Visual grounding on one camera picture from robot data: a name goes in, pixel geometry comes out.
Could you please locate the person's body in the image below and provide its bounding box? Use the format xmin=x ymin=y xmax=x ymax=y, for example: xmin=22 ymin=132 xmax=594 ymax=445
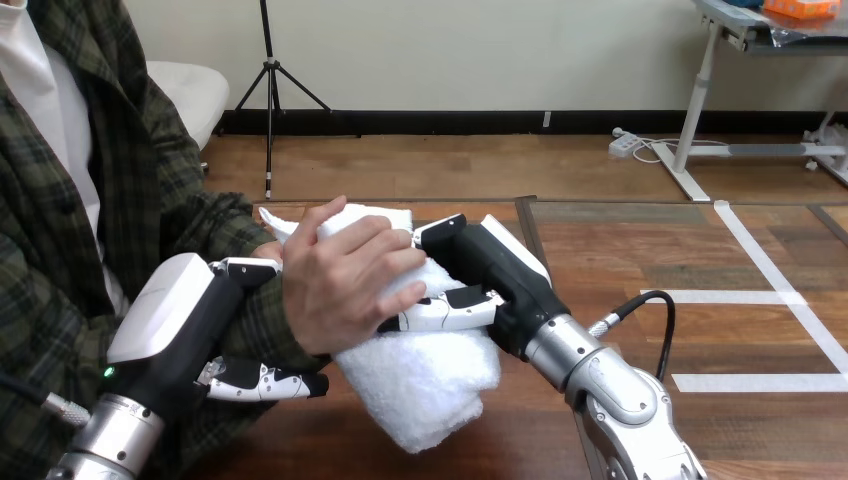
xmin=0 ymin=0 xmax=223 ymax=480

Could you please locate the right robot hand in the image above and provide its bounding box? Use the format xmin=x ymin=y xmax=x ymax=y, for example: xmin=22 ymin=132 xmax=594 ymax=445
xmin=377 ymin=213 xmax=572 ymax=363

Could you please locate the white cushioned chair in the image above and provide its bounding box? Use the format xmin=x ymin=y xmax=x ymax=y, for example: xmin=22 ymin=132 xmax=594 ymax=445
xmin=145 ymin=60 xmax=231 ymax=152

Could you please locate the white desk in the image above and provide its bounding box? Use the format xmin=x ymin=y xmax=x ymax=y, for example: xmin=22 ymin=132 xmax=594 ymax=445
xmin=651 ymin=0 xmax=848 ymax=203

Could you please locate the orange thing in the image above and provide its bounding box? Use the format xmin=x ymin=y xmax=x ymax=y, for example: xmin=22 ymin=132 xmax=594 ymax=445
xmin=761 ymin=0 xmax=843 ymax=20

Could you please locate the black cable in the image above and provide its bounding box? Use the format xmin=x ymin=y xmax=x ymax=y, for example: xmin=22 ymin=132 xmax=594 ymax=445
xmin=0 ymin=369 xmax=92 ymax=427
xmin=586 ymin=290 xmax=677 ymax=384

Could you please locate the white power strip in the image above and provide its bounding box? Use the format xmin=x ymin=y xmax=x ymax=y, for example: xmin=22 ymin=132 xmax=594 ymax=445
xmin=608 ymin=127 xmax=645 ymax=160

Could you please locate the white towel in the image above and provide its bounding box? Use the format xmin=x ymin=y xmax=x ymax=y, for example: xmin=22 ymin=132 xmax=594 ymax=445
xmin=258 ymin=203 xmax=503 ymax=456

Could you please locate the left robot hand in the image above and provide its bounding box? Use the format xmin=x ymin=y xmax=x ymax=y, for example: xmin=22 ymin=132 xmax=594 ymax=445
xmin=99 ymin=252 xmax=330 ymax=421

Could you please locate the black tripod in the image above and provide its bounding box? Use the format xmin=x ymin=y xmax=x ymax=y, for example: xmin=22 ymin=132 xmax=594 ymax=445
xmin=218 ymin=0 xmax=363 ymax=201

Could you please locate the tangle of cables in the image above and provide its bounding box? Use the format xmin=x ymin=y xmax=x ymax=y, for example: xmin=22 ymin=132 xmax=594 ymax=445
xmin=631 ymin=136 xmax=731 ymax=166

